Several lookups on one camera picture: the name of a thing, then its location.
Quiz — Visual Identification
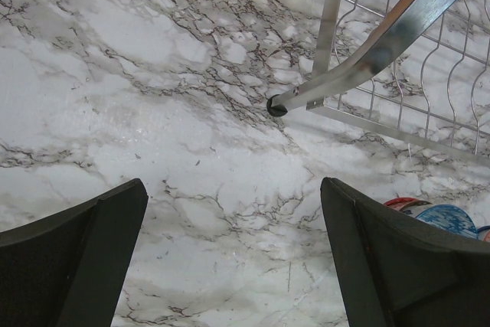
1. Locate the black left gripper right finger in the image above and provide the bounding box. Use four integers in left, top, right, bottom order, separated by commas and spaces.
320, 178, 489, 326

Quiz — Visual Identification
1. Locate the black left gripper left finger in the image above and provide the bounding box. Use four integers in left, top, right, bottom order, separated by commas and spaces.
1, 178, 149, 326

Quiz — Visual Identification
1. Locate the blue floral patterned bowl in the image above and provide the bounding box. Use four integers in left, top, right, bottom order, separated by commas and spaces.
412, 204, 477, 239

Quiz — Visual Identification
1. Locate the steel two-tier dish rack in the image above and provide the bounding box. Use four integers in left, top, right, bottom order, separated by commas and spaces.
267, 0, 489, 165

